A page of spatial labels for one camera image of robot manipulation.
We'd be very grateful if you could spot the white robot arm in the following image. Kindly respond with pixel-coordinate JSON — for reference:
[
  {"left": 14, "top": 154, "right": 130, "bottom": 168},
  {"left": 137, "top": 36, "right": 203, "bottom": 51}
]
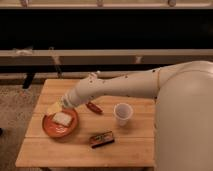
[{"left": 47, "top": 61, "right": 213, "bottom": 171}]

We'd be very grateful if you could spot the white bread slice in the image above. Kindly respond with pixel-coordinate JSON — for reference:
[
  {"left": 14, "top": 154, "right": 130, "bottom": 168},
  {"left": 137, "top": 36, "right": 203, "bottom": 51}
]
[{"left": 53, "top": 112, "right": 72, "bottom": 126}]

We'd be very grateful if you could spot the orange plate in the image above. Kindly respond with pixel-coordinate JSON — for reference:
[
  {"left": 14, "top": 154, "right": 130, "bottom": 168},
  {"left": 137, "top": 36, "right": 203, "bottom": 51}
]
[{"left": 42, "top": 109, "right": 79, "bottom": 138}]

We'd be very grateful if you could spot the red chili pepper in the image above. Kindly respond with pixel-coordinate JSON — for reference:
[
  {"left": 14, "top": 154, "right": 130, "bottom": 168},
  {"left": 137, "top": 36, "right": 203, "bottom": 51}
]
[{"left": 86, "top": 102, "right": 103, "bottom": 114}]

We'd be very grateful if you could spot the dark rectangular snack box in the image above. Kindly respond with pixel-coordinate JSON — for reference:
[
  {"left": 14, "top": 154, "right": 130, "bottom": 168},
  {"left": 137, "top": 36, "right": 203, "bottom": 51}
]
[{"left": 89, "top": 131, "right": 115, "bottom": 148}]

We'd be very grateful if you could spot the wooden table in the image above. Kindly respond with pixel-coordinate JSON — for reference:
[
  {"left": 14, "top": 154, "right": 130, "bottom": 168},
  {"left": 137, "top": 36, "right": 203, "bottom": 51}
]
[{"left": 16, "top": 79, "right": 155, "bottom": 168}]

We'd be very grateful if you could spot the clear plastic cup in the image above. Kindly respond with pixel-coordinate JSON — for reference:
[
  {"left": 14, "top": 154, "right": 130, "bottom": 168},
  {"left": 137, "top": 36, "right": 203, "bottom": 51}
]
[{"left": 113, "top": 103, "right": 133, "bottom": 126}]

